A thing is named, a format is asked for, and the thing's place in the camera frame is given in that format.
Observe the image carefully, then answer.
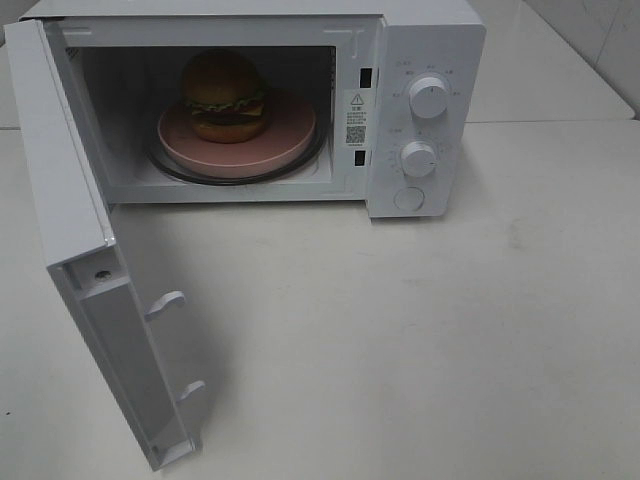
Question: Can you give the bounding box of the white warning label sticker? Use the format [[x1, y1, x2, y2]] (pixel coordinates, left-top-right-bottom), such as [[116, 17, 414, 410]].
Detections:
[[342, 89, 372, 148]]

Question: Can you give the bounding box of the white microwave door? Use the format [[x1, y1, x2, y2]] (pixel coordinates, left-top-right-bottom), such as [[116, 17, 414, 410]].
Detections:
[[5, 20, 198, 470]]

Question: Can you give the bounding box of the round white door button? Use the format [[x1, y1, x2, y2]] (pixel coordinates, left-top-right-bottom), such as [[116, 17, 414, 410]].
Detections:
[[394, 187, 425, 212]]

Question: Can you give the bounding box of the glass microwave turntable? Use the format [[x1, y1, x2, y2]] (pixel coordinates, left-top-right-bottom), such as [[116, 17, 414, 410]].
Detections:
[[145, 122, 327, 186]]

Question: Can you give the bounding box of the upper white power knob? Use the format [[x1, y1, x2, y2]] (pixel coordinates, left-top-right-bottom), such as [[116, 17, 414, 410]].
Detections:
[[407, 72, 450, 119]]

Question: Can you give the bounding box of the lower white timer knob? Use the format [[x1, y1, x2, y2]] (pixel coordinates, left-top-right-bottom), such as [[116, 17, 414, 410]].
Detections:
[[400, 141, 438, 178]]

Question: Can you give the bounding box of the white microwave oven body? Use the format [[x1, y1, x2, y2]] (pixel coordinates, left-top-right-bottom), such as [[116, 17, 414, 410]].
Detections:
[[18, 1, 486, 217]]

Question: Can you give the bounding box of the toy burger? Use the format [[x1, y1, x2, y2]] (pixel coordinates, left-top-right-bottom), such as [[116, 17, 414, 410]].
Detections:
[[180, 49, 269, 144]]

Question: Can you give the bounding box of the pink round plate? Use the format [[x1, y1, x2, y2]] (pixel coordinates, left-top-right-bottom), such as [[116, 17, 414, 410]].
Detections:
[[157, 90, 318, 179]]

